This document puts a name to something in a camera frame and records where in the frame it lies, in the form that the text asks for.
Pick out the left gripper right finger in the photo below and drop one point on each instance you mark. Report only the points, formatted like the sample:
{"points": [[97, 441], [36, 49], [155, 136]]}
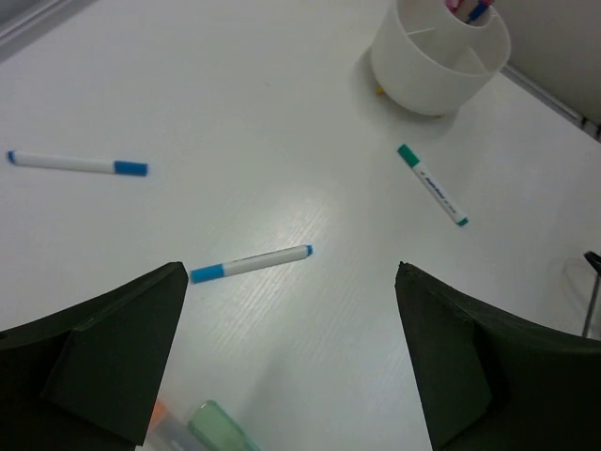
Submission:
{"points": [[490, 380]]}

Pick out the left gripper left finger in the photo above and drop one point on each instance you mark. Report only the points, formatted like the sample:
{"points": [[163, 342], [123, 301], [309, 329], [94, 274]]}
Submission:
{"points": [[87, 377]]}

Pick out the blue ballpoint pen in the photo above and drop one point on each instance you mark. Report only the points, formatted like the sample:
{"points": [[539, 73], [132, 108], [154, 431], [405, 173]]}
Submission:
{"points": [[478, 10]]}

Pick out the red gel pen clear cap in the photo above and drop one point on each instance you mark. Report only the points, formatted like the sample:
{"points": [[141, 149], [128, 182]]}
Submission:
{"points": [[453, 5]]}

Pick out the orange highlighter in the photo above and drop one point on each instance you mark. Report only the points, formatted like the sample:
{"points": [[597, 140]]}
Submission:
{"points": [[165, 432]]}

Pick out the green highlighter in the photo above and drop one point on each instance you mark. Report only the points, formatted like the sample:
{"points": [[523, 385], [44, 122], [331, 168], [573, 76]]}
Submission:
{"points": [[217, 430]]}

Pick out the blue capped white marker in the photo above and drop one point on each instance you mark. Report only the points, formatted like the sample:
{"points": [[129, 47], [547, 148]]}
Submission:
{"points": [[76, 164]]}

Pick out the teal capped white marker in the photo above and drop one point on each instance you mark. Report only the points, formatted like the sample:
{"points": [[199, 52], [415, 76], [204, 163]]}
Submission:
{"points": [[432, 185]]}

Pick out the white round divided organizer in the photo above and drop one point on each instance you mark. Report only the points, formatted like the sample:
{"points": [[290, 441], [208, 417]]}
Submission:
{"points": [[430, 62]]}

